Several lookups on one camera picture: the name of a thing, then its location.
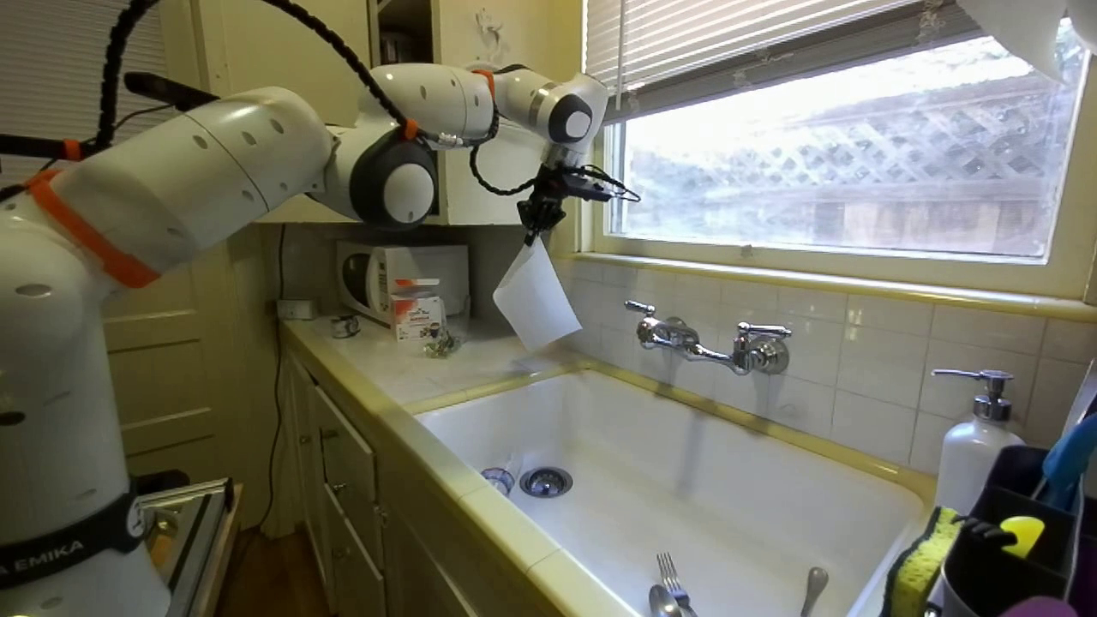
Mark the blue cloth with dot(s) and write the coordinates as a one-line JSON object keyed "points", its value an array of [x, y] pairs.
{"points": [[1069, 458]]}

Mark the white pump soap bottle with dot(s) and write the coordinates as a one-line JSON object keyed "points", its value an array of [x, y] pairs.
{"points": [[971, 447]]}

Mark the chrome wall faucet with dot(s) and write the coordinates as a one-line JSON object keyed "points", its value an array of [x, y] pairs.
{"points": [[756, 347]]}

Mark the yellow scrubber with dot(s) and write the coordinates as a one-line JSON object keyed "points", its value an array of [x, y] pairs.
{"points": [[1020, 532]]}

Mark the purple cup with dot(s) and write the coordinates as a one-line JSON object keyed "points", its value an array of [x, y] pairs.
{"points": [[1035, 603]]}

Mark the metal dish rack caddy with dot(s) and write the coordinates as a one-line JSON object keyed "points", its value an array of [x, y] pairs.
{"points": [[1016, 570]]}

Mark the white window blind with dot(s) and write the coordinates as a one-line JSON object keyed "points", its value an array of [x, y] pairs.
{"points": [[741, 55]]}

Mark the metal spoon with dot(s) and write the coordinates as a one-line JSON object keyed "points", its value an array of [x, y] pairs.
{"points": [[815, 584]]}

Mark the small crumpled shiny object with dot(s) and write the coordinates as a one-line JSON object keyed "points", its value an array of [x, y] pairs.
{"points": [[442, 342]]}

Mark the round sink stopper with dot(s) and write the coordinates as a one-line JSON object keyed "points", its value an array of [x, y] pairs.
{"points": [[499, 476]]}

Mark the cream base cabinets with drawers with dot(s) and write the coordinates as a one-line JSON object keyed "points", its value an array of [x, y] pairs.
{"points": [[343, 491]]}

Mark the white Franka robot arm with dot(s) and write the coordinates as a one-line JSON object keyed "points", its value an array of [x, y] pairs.
{"points": [[173, 192]]}

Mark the metal sink drain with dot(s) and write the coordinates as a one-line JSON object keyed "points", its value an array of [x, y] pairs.
{"points": [[548, 482]]}

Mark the cream cabinet with open shelf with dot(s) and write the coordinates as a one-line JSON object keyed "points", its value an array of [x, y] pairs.
{"points": [[311, 35]]}

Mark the white ceramic sink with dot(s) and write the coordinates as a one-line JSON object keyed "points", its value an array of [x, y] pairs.
{"points": [[733, 503]]}

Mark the window with white frame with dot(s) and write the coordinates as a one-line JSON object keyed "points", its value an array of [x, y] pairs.
{"points": [[844, 171]]}

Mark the yellow green sponge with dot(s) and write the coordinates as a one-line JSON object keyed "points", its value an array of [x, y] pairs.
{"points": [[913, 567]]}

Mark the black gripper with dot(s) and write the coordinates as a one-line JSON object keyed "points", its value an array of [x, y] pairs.
{"points": [[554, 192]]}

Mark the black stereo camera on mount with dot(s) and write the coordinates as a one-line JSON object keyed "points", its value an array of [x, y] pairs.
{"points": [[166, 91]]}

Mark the silver framed cart top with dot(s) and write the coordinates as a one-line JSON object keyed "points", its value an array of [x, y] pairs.
{"points": [[191, 535]]}

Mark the white electric kettle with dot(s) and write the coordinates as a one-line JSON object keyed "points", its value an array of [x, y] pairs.
{"points": [[383, 275]]}

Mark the red and white carton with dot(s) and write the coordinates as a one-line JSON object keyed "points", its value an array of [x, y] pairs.
{"points": [[414, 311]]}

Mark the cream panelled door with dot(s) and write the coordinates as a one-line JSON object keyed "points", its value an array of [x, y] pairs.
{"points": [[182, 379]]}

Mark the small dark metal object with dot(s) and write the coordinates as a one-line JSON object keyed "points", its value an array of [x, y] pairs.
{"points": [[349, 322]]}

